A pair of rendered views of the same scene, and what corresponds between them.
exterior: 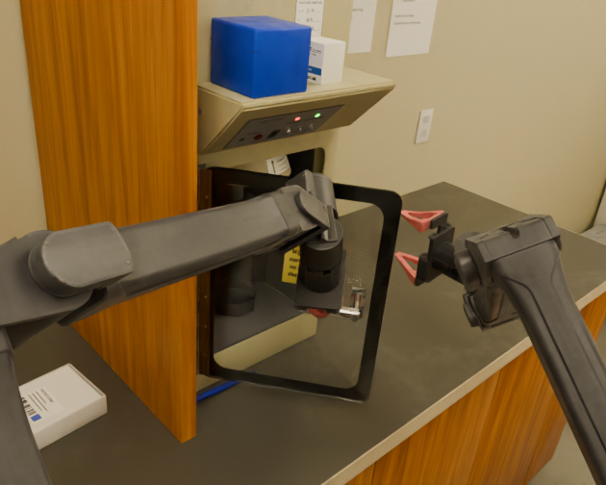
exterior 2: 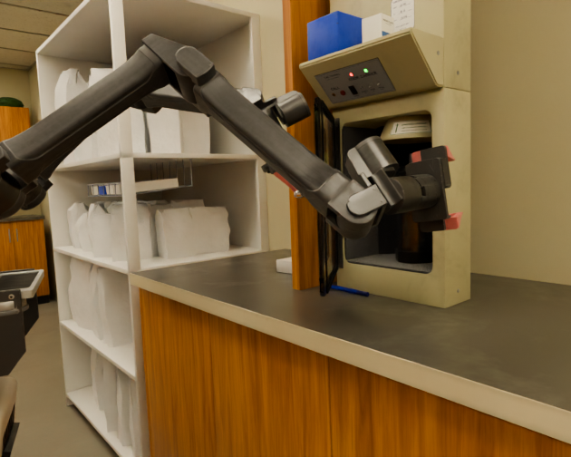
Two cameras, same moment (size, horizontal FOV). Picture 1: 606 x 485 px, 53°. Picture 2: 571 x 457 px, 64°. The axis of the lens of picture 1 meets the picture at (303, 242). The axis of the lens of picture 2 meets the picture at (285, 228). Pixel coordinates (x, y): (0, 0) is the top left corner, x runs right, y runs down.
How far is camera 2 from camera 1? 1.43 m
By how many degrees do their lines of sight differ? 92
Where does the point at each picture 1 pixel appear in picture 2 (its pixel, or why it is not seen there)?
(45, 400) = not seen: hidden behind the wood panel
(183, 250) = (170, 92)
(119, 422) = not seen: hidden behind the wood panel
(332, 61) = (370, 29)
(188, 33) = (287, 36)
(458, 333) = (537, 367)
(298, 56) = (330, 30)
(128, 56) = not seen: hidden behind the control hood
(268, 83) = (314, 51)
